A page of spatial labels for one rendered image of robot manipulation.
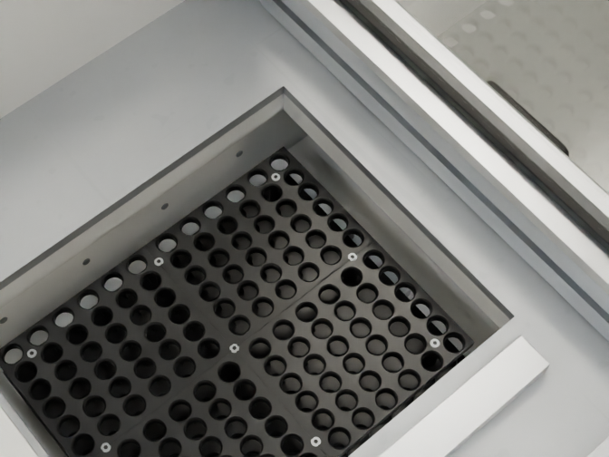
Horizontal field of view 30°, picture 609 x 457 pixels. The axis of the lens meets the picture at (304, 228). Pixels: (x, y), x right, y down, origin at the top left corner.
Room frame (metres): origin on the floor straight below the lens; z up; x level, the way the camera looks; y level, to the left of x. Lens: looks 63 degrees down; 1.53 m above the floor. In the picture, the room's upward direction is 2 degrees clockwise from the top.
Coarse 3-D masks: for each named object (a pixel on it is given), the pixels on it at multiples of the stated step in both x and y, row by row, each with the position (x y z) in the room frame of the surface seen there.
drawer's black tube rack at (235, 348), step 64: (256, 192) 0.35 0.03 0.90; (192, 256) 0.30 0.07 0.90; (256, 256) 0.32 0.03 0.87; (320, 256) 0.30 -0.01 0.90; (128, 320) 0.26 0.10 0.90; (192, 320) 0.26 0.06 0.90; (256, 320) 0.26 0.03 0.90; (320, 320) 0.26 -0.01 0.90; (384, 320) 0.26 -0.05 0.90; (64, 384) 0.22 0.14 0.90; (128, 384) 0.23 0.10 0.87; (192, 384) 0.22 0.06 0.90; (256, 384) 0.22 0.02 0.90; (320, 384) 0.22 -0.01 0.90; (384, 384) 0.22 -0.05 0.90; (64, 448) 0.18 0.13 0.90; (128, 448) 0.19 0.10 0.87; (192, 448) 0.18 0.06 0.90; (256, 448) 0.19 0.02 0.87; (320, 448) 0.18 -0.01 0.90
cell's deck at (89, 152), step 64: (192, 0) 0.46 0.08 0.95; (256, 0) 0.46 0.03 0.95; (128, 64) 0.41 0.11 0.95; (192, 64) 0.41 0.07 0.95; (256, 64) 0.41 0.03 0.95; (320, 64) 0.41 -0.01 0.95; (0, 128) 0.36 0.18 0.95; (64, 128) 0.36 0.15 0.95; (128, 128) 0.36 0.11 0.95; (192, 128) 0.37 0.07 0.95; (256, 128) 0.38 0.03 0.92; (320, 128) 0.37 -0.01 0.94; (384, 128) 0.37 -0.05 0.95; (0, 192) 0.32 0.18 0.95; (64, 192) 0.32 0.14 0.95; (128, 192) 0.32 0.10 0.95; (384, 192) 0.33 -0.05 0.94; (448, 192) 0.33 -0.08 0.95; (0, 256) 0.28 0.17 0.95; (64, 256) 0.29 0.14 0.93; (448, 256) 0.29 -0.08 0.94; (512, 256) 0.29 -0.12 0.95; (512, 320) 0.25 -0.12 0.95; (576, 320) 0.25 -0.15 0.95; (448, 384) 0.21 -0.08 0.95; (576, 384) 0.21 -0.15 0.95; (384, 448) 0.17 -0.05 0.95; (512, 448) 0.17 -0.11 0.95; (576, 448) 0.18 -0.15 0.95
